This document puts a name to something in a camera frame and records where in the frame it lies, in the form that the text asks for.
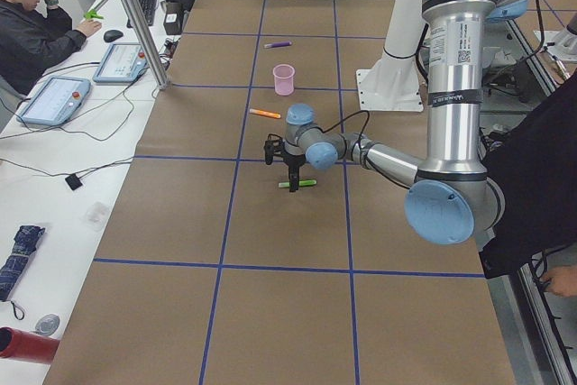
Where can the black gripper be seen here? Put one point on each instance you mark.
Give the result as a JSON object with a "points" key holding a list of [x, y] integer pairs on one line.
{"points": [[293, 162]]}

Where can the orange highlighter pen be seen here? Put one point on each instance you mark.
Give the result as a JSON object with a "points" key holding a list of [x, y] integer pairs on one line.
{"points": [[264, 113]]}

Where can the purple highlighter pen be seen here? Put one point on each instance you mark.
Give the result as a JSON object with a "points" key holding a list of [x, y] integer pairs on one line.
{"points": [[279, 44]]}

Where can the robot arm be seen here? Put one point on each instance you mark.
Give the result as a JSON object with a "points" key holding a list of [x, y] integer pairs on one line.
{"points": [[450, 196]]}

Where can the pink mesh pen holder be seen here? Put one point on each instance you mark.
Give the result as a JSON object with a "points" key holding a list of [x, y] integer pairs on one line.
{"points": [[283, 75]]}

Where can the black cardboard box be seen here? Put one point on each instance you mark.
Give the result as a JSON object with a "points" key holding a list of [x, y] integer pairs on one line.
{"points": [[173, 18]]}

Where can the far blue teach pendant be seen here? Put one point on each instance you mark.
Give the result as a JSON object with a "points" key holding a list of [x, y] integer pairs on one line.
{"points": [[121, 64]]}

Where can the blue teach pendant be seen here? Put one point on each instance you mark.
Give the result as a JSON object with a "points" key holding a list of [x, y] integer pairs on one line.
{"points": [[56, 101], [121, 64]]}

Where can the black computer mouse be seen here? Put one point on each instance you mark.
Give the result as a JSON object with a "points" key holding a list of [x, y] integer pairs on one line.
{"points": [[112, 35]]}

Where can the standing person in black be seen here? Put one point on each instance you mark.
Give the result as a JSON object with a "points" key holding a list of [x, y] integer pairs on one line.
{"points": [[535, 168]]}

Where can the near blue teach pendant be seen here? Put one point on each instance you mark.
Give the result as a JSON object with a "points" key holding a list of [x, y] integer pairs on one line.
{"points": [[56, 101]]}

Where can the blue folded umbrella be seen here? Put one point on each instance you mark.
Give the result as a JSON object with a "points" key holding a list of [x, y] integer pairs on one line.
{"points": [[25, 245]]}

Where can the seated person in black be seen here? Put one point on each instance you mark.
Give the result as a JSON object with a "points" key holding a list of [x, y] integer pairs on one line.
{"points": [[37, 35]]}

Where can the red cylinder bottle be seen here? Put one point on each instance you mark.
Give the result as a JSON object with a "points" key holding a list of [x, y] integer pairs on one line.
{"points": [[24, 346]]}

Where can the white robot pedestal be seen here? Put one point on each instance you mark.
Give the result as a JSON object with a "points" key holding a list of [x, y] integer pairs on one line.
{"points": [[392, 84]]}

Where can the aluminium frame post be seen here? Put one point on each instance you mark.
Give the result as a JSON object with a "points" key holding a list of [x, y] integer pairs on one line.
{"points": [[144, 36]]}

